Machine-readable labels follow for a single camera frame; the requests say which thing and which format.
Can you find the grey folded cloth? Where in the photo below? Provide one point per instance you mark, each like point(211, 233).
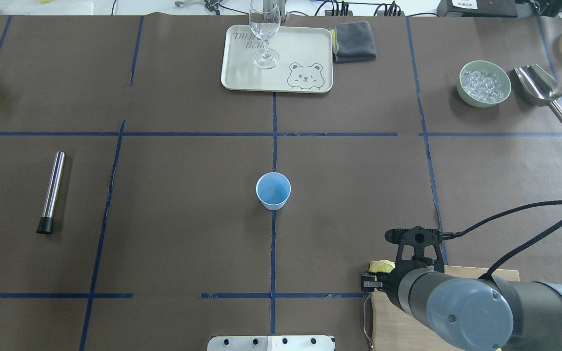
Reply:
point(353, 42)

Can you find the green bowl of ice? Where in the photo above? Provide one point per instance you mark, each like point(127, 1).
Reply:
point(483, 84)

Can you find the yellow lemon slice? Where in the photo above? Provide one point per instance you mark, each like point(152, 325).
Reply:
point(382, 266)

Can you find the steel ice scoop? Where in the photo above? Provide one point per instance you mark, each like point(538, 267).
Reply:
point(540, 88)

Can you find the light blue paper cup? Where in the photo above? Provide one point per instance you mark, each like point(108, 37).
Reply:
point(273, 190)

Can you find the black power strip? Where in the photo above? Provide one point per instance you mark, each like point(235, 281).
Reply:
point(348, 8)

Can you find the steel muddler black tip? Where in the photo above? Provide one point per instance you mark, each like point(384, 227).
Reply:
point(46, 222)

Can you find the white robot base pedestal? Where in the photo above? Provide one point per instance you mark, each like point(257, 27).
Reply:
point(272, 343)

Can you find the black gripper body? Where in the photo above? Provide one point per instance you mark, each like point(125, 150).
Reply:
point(387, 282)

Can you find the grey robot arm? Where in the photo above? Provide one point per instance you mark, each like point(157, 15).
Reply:
point(452, 311)

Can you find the clear wine glass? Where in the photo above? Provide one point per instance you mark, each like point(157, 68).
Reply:
point(265, 20)

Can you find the cream bear serving tray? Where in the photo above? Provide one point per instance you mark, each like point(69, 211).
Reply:
point(305, 65)

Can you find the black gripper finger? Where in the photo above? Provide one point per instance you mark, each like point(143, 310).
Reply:
point(367, 277)
point(372, 285)

